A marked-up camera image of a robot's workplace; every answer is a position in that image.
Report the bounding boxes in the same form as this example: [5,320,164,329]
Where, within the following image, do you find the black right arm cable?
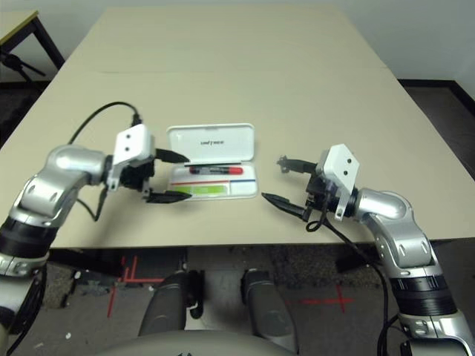
[306,207,409,356]

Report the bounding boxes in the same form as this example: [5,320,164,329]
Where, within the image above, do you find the white plastic pencil case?
[166,122,260,201]

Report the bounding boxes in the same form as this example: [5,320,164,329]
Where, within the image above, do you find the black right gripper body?
[306,166,341,220]

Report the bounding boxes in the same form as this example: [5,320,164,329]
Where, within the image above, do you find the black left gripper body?
[120,159,156,196]

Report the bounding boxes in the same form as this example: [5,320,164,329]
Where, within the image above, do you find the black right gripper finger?
[285,158,317,174]
[261,192,309,223]

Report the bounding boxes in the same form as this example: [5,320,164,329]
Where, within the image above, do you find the green highlighter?
[174,185,228,197]

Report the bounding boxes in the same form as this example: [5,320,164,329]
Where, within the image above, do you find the grey robot right leg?
[240,269,300,353]

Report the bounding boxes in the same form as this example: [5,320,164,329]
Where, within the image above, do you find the black-legged side table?
[0,10,66,79]

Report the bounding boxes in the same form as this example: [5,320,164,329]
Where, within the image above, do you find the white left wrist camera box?
[106,124,156,192]

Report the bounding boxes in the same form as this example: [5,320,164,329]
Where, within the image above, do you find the black marker red cap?
[189,165,244,176]

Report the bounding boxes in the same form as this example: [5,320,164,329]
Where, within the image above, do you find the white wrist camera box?
[106,124,156,192]
[318,144,361,220]

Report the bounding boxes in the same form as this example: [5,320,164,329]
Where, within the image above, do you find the black tripod stand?
[0,51,48,85]

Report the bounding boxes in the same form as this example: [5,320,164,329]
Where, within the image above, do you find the grey robot torso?
[92,329,298,356]

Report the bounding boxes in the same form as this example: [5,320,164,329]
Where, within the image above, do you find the grey robot left leg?
[139,269,205,337]

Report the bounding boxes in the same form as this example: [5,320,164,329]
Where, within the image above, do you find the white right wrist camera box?
[318,144,361,220]

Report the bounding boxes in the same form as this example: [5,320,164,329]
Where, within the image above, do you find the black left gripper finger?
[142,191,190,205]
[154,148,191,164]

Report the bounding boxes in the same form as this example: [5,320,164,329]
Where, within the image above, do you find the grey robot leg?
[139,269,205,337]
[240,269,300,353]

